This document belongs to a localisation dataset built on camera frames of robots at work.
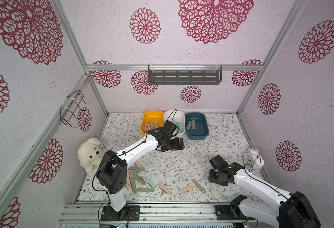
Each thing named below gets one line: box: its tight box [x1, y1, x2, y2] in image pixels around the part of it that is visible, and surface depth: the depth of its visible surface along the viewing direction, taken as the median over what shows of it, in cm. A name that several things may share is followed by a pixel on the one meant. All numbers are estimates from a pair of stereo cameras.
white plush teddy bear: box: [77, 137, 105, 174], surface depth 78 cm
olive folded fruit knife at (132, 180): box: [129, 176, 137, 195], surface depth 85 cm
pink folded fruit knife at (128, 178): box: [126, 170, 131, 187], surface depth 87 cm
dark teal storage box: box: [185, 112, 210, 141], surface depth 112 cm
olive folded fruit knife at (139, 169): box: [129, 167, 146, 175], surface depth 91 cm
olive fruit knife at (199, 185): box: [191, 178, 207, 194], surface depth 85 cm
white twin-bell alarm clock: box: [243, 148, 265, 171], surface depth 85 cm
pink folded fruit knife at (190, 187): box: [178, 184, 195, 195], surface depth 83 cm
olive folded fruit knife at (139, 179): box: [132, 173, 147, 186], surface depth 87 cm
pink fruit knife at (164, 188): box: [157, 182, 173, 196], surface depth 83 cm
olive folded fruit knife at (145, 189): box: [137, 187, 155, 192], surface depth 84 cm
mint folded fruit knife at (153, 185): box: [143, 177, 158, 189], surface depth 86 cm
